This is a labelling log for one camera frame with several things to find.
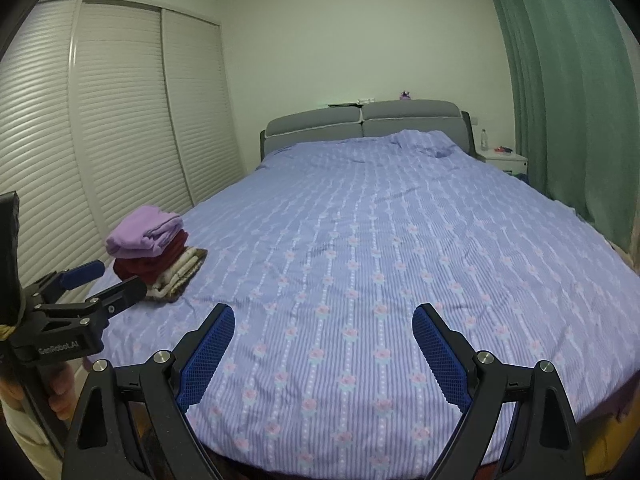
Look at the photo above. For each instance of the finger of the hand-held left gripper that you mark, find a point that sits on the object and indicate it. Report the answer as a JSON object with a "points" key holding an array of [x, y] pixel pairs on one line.
{"points": [[82, 272], [122, 295]]}

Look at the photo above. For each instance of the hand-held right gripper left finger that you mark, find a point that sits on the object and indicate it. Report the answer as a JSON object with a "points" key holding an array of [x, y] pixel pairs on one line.
{"points": [[207, 360]]}

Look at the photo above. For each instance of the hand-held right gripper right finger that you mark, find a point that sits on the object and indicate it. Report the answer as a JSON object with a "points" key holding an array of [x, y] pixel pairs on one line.
{"points": [[440, 355]]}

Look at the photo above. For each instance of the purple sweater with green stripes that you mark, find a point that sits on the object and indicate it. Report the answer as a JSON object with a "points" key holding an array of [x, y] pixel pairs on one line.
{"points": [[142, 230]]}

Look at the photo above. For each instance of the person's left hand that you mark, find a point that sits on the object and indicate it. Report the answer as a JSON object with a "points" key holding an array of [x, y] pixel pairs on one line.
{"points": [[61, 387]]}

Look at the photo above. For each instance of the dark red folded garment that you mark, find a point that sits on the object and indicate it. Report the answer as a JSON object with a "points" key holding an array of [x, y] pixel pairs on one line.
{"points": [[150, 262]]}

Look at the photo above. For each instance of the beige brown patterned folded garment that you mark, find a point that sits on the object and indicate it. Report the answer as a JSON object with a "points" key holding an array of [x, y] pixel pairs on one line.
{"points": [[182, 270]]}

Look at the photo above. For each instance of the bed with floral blue sheet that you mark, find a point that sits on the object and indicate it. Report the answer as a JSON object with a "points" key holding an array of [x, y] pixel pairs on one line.
{"points": [[375, 260]]}

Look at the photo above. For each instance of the white louvred wardrobe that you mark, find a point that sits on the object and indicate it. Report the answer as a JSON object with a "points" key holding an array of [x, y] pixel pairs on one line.
{"points": [[110, 135]]}

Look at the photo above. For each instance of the white nightstand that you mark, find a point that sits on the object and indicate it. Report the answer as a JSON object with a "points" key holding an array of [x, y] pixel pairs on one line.
{"points": [[502, 162]]}

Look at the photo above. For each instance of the small red item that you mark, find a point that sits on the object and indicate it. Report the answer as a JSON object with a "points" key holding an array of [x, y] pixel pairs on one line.
{"points": [[501, 149]]}

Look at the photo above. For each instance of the clear plastic bottle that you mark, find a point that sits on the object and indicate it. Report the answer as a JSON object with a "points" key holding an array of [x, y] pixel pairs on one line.
{"points": [[484, 141]]}

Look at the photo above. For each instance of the grey padded headboard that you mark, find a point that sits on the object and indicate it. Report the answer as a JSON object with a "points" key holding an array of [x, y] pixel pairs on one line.
{"points": [[400, 120]]}

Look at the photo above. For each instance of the small purple toy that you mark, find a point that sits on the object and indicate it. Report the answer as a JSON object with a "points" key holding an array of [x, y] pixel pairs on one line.
{"points": [[405, 95]]}

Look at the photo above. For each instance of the small white box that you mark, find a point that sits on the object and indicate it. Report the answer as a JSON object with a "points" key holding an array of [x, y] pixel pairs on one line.
{"points": [[366, 100]]}

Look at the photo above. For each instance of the flat green book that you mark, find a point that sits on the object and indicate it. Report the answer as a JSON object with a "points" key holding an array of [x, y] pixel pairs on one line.
{"points": [[342, 105]]}

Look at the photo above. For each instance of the green curtain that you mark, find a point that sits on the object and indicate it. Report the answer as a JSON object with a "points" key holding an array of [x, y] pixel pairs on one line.
{"points": [[565, 85]]}

